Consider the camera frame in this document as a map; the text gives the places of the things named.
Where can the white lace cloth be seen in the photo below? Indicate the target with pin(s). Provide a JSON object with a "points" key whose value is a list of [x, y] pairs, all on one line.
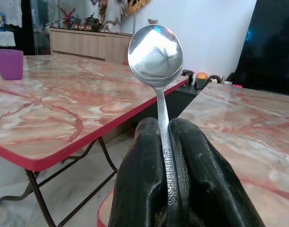
{"points": [[3, 39]]}

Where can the white patterned hanging garment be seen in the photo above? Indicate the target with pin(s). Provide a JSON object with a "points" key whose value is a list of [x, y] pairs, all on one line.
{"points": [[112, 13]]}

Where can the red-edged marble folding table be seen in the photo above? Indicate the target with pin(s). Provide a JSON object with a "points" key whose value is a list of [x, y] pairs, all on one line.
{"points": [[241, 146], [64, 104]]}

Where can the black television screen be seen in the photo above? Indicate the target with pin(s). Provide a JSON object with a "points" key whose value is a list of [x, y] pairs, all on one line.
{"points": [[267, 45]]}

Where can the small white bottle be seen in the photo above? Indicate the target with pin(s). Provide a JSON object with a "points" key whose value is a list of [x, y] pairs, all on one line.
{"points": [[193, 78]]}

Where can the silver Guinness spoon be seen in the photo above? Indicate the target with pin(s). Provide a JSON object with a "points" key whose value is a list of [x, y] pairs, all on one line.
{"points": [[154, 54]]}

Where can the dark teapot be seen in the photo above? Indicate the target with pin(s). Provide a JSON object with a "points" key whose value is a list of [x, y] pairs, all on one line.
{"points": [[92, 21]]}

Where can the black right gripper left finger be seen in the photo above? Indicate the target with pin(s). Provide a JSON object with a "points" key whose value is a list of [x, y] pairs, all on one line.
{"points": [[139, 179]]}

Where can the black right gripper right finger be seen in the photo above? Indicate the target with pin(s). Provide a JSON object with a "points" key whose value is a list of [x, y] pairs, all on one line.
{"points": [[210, 179]]}

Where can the purple plastic cup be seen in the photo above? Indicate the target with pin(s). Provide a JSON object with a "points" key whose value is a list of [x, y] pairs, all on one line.
{"points": [[10, 64]]}

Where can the red coral ornament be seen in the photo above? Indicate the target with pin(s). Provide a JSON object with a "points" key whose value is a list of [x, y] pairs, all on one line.
{"points": [[65, 14]]}

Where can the black low cabinet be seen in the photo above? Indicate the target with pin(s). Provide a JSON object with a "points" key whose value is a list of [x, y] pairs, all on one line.
{"points": [[180, 101]]}

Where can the light wooden sideboard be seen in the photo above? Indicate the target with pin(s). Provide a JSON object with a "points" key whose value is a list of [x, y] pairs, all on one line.
{"points": [[90, 45]]}

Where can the orange round lamp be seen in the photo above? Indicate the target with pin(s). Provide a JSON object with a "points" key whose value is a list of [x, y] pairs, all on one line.
{"points": [[201, 76]]}

